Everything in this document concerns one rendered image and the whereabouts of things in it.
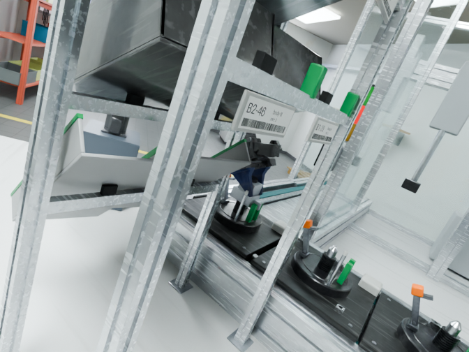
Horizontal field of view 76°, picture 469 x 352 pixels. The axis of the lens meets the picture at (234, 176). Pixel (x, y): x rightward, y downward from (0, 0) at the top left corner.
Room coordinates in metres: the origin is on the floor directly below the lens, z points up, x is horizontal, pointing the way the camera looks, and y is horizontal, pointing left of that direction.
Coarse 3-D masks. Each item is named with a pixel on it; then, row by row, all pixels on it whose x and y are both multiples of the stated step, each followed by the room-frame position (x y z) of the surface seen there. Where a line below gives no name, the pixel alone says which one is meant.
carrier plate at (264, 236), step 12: (192, 204) 0.73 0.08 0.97; (192, 216) 0.67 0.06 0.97; (216, 228) 0.65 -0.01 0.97; (228, 228) 0.67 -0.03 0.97; (264, 228) 0.75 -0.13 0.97; (228, 240) 0.62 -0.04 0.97; (240, 240) 0.64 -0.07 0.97; (252, 240) 0.66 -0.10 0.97; (264, 240) 0.68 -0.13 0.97; (276, 240) 0.71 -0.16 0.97; (240, 252) 0.59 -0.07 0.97; (252, 252) 0.61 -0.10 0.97
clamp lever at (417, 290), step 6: (414, 288) 0.53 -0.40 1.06; (420, 288) 0.53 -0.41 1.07; (414, 294) 0.53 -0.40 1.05; (420, 294) 0.52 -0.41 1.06; (426, 294) 0.53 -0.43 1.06; (414, 300) 0.53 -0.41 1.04; (432, 300) 0.52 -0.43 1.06; (414, 306) 0.52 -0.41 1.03; (414, 312) 0.52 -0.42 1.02; (414, 318) 0.52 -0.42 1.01; (414, 324) 0.52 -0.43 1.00
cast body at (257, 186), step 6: (252, 180) 0.73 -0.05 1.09; (234, 186) 0.74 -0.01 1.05; (240, 186) 0.73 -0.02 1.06; (258, 186) 0.73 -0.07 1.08; (234, 192) 0.74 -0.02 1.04; (240, 192) 0.73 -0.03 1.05; (258, 192) 0.75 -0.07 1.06; (240, 198) 0.73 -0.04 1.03; (246, 198) 0.72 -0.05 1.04; (252, 198) 0.71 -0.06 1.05; (258, 198) 0.75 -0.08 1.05; (246, 204) 0.72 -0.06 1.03; (258, 204) 0.72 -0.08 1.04
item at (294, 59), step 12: (276, 36) 0.38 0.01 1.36; (288, 36) 0.40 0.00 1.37; (276, 48) 0.37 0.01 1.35; (288, 48) 0.39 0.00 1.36; (300, 48) 0.42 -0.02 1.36; (288, 60) 0.39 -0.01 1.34; (300, 60) 0.41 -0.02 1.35; (312, 60) 0.44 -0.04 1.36; (276, 72) 0.37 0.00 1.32; (288, 72) 0.39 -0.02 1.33; (300, 72) 0.41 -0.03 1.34; (288, 84) 0.39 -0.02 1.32; (300, 84) 0.41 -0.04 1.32; (240, 96) 0.39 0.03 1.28; (228, 108) 0.45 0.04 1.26; (300, 108) 0.44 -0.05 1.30; (228, 120) 0.54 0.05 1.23
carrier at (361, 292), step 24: (264, 264) 0.58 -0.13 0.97; (288, 264) 0.62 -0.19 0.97; (312, 264) 0.62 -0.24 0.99; (336, 264) 0.65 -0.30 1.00; (288, 288) 0.53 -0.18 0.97; (312, 288) 0.55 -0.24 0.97; (336, 288) 0.56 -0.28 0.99; (360, 288) 0.63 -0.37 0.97; (336, 312) 0.51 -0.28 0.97; (360, 312) 0.54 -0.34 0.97
